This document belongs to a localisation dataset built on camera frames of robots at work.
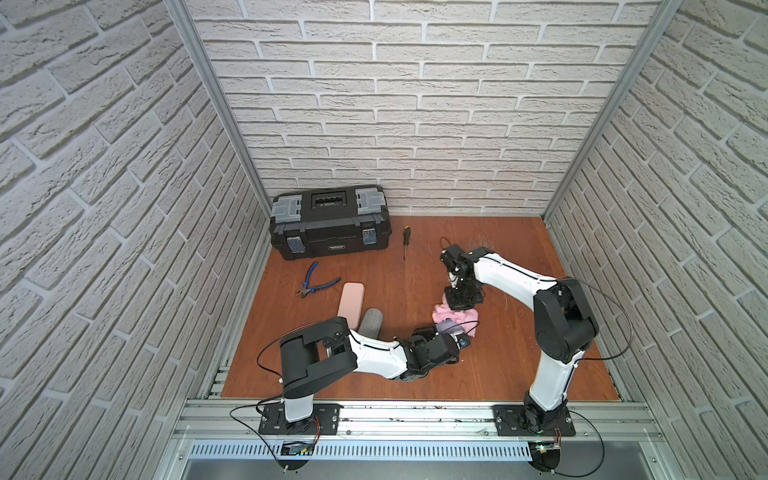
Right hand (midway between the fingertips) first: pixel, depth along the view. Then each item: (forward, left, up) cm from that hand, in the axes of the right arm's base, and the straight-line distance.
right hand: (462, 309), depth 90 cm
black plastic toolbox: (+27, +41, +15) cm, 51 cm away
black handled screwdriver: (+31, +15, -2) cm, 35 cm away
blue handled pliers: (+11, +50, -1) cm, 51 cm away
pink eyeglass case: (+5, +35, -1) cm, 35 cm away
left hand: (-6, +9, -1) cm, 11 cm away
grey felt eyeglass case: (-3, +28, 0) cm, 28 cm away
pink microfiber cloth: (-4, -1, 0) cm, 4 cm away
